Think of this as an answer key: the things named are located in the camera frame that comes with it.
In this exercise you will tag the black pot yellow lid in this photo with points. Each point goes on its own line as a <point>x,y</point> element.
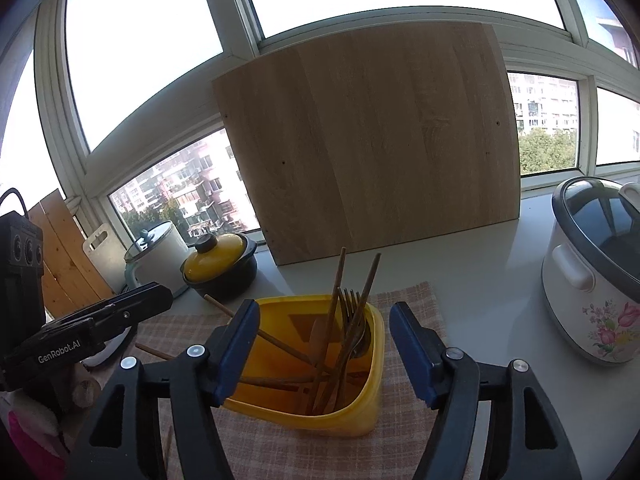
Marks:
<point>222,266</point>

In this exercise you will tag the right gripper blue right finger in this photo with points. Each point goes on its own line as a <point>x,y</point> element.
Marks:
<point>525,438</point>

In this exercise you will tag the left hand white glove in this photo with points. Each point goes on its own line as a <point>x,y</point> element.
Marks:
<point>54,406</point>

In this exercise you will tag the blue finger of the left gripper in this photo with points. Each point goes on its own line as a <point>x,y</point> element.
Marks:
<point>132,299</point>

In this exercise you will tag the small grey cutting board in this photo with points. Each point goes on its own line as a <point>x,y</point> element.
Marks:
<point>106,252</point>

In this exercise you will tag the large light wooden board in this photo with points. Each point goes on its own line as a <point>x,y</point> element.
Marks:
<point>374,137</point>

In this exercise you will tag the pine plank cutting board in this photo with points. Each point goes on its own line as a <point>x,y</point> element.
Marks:
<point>70,280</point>

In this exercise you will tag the pink plaid tablecloth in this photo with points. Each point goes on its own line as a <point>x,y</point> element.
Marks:
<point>262,450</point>

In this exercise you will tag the black camera box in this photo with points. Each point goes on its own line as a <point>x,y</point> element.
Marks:
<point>22,309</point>

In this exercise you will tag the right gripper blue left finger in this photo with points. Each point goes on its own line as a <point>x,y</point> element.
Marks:
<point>121,437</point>

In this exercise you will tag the metal fork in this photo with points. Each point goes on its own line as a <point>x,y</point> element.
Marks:
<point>355,328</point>

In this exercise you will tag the white floral rice cooker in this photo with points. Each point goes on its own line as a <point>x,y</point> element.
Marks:
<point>590,272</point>

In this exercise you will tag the wooden chopstick red tip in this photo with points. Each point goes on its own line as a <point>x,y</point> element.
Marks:
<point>321,405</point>
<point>154,352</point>
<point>265,336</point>
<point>321,334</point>

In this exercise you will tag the white teal electric pot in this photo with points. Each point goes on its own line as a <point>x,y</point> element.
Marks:
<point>157,255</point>

